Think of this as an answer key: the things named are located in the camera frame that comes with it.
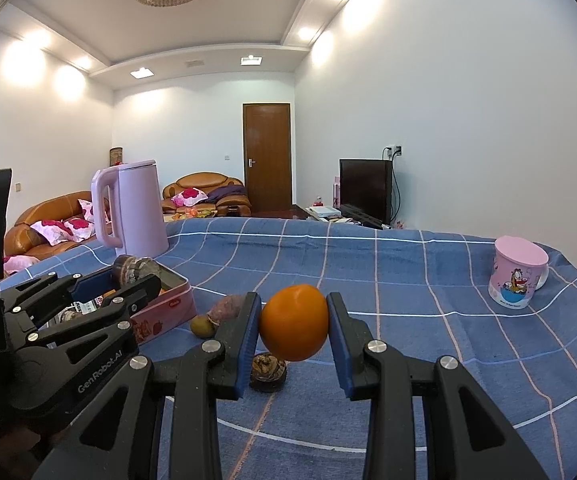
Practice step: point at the purple blanket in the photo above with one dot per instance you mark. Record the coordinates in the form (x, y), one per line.
(226, 192)

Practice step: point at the small green fruit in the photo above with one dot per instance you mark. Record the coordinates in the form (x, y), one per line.
(202, 326)

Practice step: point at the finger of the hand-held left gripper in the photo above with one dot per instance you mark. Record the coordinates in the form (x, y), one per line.
(118, 305)
(91, 284)

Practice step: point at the pink cartoon mug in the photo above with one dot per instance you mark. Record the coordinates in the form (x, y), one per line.
(510, 275)

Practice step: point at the white flat box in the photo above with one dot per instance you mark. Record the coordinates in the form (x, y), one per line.
(323, 211)

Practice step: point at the dark television stand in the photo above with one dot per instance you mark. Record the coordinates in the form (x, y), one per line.
(301, 211)

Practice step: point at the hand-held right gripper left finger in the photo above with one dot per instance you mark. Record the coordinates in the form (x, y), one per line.
(248, 350)

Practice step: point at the white red floral pillow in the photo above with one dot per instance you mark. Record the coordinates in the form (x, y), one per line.
(79, 228)
(48, 231)
(86, 210)
(188, 196)

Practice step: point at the tall decorated vase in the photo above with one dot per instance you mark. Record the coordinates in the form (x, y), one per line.
(116, 156)

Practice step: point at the brown wooden door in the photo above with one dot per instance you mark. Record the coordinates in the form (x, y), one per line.
(268, 150)

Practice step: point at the pink upright box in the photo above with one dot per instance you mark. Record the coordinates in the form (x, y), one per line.
(337, 190)

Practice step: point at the square ceiling light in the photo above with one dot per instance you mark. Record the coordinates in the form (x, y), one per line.
(251, 60)
(141, 72)

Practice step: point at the coffee table with snacks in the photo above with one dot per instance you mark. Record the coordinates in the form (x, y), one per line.
(188, 214)

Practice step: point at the brown leather armchair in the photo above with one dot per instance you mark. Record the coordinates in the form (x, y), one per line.
(198, 180)

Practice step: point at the white paper packet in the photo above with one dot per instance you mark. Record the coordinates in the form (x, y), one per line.
(88, 306)

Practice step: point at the black television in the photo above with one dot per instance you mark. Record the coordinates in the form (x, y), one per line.
(363, 185)

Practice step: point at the pink tin box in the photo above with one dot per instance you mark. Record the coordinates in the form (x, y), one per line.
(168, 310)

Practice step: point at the long brown leather sofa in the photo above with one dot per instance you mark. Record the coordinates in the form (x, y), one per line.
(33, 215)

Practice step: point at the orange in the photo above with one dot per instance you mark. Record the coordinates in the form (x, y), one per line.
(294, 322)

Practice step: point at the blue checked tablecloth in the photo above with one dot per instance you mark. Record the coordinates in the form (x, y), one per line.
(418, 310)

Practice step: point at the pink cloth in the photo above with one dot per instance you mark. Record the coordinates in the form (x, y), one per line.
(18, 262)

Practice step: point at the layered chocolate cake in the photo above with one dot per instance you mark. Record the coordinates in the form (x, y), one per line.
(136, 270)

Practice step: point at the swirl-topped chocolate cake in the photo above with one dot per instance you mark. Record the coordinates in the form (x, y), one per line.
(268, 371)

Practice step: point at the ceiling air vent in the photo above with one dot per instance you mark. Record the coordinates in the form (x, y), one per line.
(194, 63)

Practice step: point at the pink electric kettle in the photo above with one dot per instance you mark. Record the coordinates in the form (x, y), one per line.
(138, 210)

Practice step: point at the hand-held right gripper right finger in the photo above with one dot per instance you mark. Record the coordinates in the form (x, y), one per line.
(337, 350)

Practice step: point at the wall power outlet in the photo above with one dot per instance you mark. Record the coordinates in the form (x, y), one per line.
(393, 150)

